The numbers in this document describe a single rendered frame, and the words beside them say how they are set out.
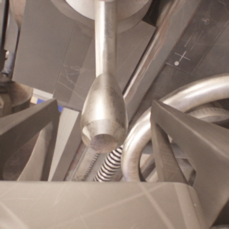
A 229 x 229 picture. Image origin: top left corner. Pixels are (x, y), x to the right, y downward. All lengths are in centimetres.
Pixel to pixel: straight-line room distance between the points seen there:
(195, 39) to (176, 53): 2
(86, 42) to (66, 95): 7
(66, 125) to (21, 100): 26
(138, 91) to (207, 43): 9
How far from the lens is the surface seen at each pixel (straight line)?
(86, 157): 56
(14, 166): 80
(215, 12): 24
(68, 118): 50
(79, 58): 23
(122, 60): 23
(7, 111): 71
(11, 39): 35
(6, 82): 71
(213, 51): 26
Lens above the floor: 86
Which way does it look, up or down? 14 degrees down
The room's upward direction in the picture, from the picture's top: 71 degrees counter-clockwise
